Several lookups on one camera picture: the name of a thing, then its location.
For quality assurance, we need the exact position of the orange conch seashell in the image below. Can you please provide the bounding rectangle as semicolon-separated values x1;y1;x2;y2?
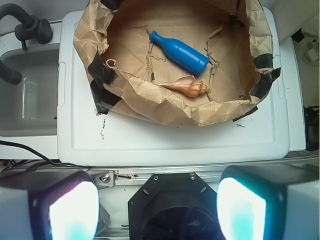
158;75;210;98

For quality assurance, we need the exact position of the black octagonal mount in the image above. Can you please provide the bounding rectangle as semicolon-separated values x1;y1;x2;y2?
128;172;224;240

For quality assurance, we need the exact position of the black faucet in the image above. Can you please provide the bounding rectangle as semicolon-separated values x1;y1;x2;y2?
0;3;53;51

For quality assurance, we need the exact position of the blue plastic bottle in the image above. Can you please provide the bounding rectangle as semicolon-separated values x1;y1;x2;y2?
149;31;210;76

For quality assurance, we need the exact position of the aluminium frame rail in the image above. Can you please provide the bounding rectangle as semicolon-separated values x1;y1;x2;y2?
87;154;320;186

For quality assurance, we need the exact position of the black cable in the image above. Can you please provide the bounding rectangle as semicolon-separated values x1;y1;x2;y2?
0;140;78;173

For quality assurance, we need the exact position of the crumpled brown paper bag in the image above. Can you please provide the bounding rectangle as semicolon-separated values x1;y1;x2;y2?
73;0;281;127

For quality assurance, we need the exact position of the grey sink basin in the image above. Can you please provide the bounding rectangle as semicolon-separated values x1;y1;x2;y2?
0;43;60;137

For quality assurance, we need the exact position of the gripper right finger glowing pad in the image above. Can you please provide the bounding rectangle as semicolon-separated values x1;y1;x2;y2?
216;163;320;240

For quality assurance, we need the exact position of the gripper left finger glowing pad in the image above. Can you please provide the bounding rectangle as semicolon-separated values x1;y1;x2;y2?
0;170;100;240

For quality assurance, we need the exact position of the white plug adapter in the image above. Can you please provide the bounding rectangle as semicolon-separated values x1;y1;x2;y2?
305;48;320;62

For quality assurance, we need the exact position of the black hose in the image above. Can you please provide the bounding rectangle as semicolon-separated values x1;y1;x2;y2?
0;59;23;86

